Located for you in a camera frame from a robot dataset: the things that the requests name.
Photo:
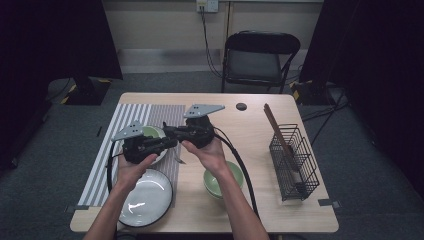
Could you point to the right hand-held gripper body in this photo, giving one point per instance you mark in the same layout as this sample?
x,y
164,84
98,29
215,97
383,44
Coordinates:
x,y
200,131

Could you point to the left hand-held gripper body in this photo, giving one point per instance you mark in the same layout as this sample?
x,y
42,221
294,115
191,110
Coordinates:
x,y
133,150

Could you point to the white plate with dark rim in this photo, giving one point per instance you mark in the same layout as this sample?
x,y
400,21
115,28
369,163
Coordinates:
x,y
162,156
150,200

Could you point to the green ceramic bowl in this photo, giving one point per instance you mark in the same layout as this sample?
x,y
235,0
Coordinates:
x,y
215,196
237,173
152,131

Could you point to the person's left hand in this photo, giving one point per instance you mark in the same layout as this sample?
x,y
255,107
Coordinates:
x,y
131,175

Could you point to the person's right hand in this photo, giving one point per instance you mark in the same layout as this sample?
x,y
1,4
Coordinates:
x,y
211,158

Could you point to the grey striped placemat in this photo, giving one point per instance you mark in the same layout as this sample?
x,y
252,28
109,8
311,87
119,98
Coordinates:
x,y
166,113

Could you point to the small black floor strip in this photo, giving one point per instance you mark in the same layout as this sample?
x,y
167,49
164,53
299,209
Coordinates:
x,y
99,131

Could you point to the dark round table grommet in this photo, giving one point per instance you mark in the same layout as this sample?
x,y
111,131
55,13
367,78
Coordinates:
x,y
241,106

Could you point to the brown wooden chopstick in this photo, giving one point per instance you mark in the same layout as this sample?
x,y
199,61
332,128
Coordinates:
x,y
272,116

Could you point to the black stand base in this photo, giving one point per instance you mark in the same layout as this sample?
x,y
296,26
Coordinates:
x,y
311,95
85,93

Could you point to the grey tape strip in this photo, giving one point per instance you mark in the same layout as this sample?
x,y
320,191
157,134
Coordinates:
x,y
76,208
328,202

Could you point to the black folding chair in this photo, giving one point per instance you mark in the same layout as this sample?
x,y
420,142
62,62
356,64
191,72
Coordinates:
x,y
256,43

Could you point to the black curtain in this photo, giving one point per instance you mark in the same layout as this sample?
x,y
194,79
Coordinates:
x,y
50,33
383,66

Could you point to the white wall socket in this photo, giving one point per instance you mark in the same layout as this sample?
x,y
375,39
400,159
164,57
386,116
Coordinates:
x,y
208,5

